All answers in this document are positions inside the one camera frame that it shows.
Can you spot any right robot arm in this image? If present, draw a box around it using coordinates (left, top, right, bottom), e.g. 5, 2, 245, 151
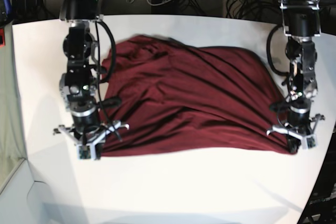
59, 0, 121, 145

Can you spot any red box at left edge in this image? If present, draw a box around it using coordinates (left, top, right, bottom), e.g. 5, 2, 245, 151
0, 28, 5, 48

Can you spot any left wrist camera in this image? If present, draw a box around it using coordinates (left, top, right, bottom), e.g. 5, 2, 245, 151
301, 134, 317, 150

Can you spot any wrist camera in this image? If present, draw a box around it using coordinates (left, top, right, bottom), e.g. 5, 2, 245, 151
76, 145, 100, 160
301, 134, 317, 150

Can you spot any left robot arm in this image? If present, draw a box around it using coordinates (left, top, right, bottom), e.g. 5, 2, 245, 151
266, 0, 325, 154

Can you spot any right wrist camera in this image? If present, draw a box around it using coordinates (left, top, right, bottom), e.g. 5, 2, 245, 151
76, 145, 100, 160

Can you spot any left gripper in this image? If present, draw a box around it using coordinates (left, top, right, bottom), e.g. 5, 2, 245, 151
266, 114, 325, 154

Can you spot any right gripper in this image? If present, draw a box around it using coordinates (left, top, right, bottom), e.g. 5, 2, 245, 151
53, 120, 130, 146

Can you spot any blue handled tool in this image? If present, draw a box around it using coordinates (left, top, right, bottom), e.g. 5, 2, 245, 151
3, 0, 12, 16

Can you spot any dark red t-shirt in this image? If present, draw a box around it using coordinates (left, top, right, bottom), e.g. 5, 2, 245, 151
102, 35, 290, 157

